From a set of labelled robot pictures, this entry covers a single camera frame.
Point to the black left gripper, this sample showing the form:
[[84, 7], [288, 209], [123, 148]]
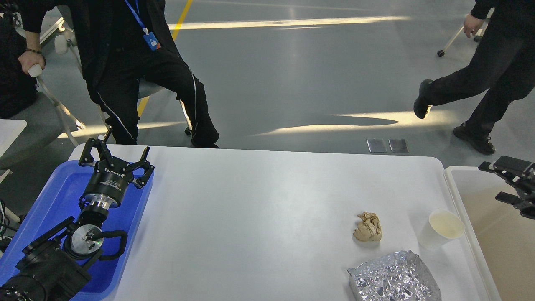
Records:
[[108, 180]]

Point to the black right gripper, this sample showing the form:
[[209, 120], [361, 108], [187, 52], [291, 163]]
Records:
[[511, 168]]

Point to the white paper cup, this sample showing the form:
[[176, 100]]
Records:
[[441, 227]]

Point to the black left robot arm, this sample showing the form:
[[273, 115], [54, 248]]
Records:
[[75, 241]]

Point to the white plastic bin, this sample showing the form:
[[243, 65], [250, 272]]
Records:
[[500, 239]]

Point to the grey office chair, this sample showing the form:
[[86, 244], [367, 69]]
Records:
[[65, 41]]

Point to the blue plastic tray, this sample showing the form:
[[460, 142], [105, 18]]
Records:
[[59, 200]]

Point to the person in black clothes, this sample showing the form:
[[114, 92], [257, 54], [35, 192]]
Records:
[[121, 42]]

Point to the white side table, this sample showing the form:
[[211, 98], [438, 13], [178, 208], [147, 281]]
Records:
[[9, 131]]

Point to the metal floor socket plate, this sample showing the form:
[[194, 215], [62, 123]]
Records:
[[376, 145], [398, 145]]

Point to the black jacket on chair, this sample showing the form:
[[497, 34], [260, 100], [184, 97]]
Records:
[[17, 90]]

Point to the crumpled aluminium foil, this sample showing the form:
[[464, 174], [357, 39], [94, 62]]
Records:
[[398, 276]]

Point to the crumpled brown paper ball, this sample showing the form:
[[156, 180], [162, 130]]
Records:
[[369, 228]]

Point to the white rolling chair with cloth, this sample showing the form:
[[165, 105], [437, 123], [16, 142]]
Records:
[[478, 36]]

